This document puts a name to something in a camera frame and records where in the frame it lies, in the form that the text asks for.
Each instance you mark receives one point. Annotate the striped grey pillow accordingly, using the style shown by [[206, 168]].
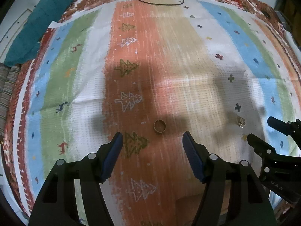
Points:
[[8, 80]]

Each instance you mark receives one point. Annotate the teal towel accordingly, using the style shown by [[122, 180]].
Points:
[[26, 45]]

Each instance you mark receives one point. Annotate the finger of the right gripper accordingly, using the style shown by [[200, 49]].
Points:
[[286, 128], [260, 147]]

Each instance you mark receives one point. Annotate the striped colourful mat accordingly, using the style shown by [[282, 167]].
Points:
[[152, 75]]

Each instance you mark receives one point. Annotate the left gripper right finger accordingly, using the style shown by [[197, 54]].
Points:
[[196, 155]]

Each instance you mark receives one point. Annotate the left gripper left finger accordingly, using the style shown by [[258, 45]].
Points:
[[113, 150]]

